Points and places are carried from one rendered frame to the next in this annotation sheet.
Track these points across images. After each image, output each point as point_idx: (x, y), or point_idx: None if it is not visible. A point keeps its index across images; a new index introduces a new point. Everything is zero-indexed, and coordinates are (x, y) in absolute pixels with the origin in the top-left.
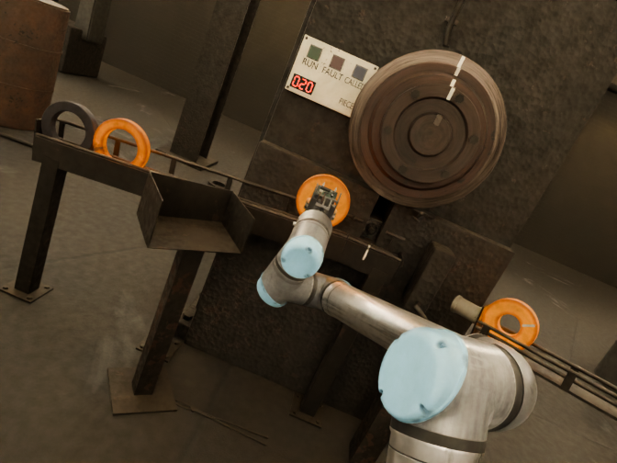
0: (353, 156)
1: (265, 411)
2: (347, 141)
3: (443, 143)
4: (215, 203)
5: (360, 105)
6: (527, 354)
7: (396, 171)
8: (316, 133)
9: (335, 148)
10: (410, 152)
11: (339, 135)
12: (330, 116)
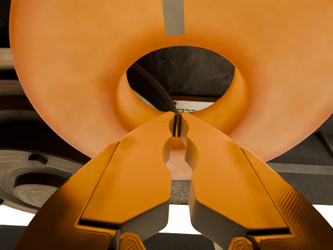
0: (149, 104)
1: None
2: (171, 66)
3: (23, 196)
4: None
5: None
6: None
7: (45, 153)
8: (225, 61)
9: (187, 49)
10: (55, 172)
11: (187, 69)
12: (208, 89)
